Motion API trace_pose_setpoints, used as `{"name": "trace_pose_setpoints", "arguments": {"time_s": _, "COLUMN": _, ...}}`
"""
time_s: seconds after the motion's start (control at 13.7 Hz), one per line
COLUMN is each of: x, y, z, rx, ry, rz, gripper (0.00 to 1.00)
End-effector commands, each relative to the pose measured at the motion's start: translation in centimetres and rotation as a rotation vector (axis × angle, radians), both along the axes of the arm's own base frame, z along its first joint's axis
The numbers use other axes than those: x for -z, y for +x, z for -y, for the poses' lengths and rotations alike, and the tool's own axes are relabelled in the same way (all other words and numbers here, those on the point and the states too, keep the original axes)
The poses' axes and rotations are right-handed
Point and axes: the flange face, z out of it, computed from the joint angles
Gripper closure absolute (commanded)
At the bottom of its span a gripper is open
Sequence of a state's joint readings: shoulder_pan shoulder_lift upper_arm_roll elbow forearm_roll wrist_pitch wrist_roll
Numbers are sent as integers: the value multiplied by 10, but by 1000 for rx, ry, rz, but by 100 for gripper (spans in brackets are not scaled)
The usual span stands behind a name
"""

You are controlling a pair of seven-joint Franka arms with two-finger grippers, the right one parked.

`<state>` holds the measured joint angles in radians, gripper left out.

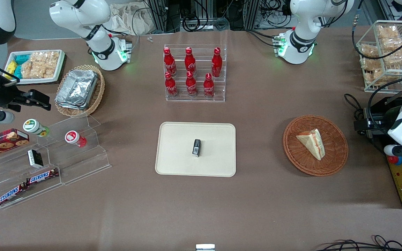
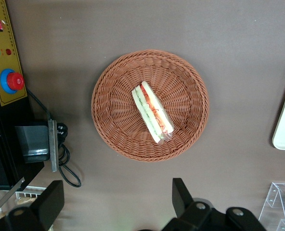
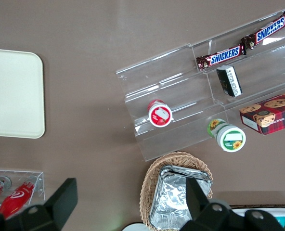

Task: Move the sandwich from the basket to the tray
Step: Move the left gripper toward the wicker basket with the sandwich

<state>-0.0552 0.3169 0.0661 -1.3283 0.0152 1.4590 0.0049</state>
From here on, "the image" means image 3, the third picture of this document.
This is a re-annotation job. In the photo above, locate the white round plate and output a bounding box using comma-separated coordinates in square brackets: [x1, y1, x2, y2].
[122, 223, 149, 231]

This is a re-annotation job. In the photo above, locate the red lid yogurt cup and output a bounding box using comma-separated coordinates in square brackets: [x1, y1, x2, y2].
[147, 99, 174, 128]

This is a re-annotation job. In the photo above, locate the green sunflower yogurt cup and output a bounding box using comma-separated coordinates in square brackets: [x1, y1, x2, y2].
[207, 118, 247, 153]

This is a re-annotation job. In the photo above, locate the red plaid cookie box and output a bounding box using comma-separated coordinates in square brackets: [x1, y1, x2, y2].
[239, 89, 285, 136]

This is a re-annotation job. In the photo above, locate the clear acrylic tiered display stand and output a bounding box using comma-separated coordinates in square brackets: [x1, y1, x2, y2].
[115, 8, 285, 162]

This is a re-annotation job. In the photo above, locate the woven wicker basket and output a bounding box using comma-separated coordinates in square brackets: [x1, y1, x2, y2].
[139, 151, 214, 231]

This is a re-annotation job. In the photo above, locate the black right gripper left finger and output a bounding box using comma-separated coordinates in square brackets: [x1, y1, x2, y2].
[44, 178, 78, 230]

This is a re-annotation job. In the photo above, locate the Snickers chocolate bar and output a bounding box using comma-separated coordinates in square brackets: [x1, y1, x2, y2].
[195, 44, 247, 72]
[240, 9, 285, 50]

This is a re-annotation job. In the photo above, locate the clear acrylic bottle box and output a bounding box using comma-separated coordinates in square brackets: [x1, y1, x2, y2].
[0, 169, 46, 219]

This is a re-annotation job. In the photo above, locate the small black chocolate pack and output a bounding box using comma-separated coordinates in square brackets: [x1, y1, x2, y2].
[216, 65, 243, 98]

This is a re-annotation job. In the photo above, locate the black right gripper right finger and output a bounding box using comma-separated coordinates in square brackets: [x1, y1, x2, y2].
[185, 178, 208, 222]

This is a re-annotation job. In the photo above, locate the cream plastic tray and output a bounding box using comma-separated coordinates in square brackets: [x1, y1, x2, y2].
[0, 48, 46, 139]

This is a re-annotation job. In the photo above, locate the foil wrapped sandwich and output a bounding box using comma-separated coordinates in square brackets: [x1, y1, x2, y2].
[159, 165, 213, 198]
[149, 175, 194, 231]

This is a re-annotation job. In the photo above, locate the white snack bin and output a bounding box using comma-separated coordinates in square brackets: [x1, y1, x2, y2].
[231, 207, 285, 231]

